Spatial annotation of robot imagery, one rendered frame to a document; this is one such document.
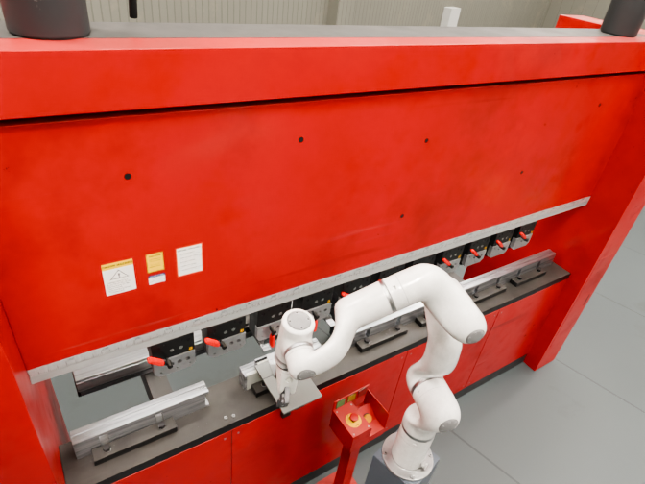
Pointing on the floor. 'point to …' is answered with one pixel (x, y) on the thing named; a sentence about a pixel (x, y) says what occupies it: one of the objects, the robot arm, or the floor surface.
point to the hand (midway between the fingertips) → (280, 389)
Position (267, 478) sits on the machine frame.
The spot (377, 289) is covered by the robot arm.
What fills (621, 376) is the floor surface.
